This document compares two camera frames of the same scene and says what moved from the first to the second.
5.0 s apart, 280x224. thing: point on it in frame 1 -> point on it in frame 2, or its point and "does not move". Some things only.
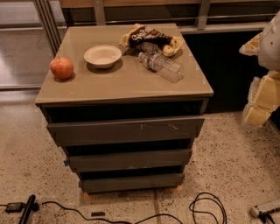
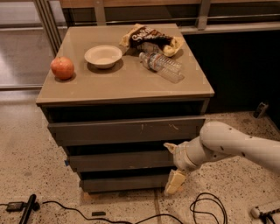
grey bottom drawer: (131, 184) does not move
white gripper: (270, 46) -> (180, 157)
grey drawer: (129, 158) does not move
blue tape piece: (66, 163) does not move
